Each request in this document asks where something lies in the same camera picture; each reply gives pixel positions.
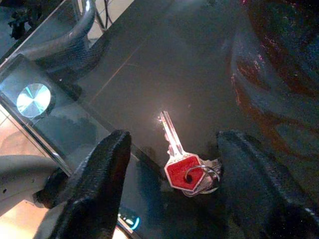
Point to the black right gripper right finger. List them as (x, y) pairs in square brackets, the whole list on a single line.
[(251, 184)]

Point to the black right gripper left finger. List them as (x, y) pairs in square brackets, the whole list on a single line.
[(94, 179)]

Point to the silver key with red head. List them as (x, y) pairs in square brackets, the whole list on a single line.
[(183, 169)]

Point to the silver robot leg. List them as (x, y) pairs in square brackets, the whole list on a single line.
[(20, 179)]

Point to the round silver table bolt cap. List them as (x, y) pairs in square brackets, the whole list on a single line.
[(33, 100)]

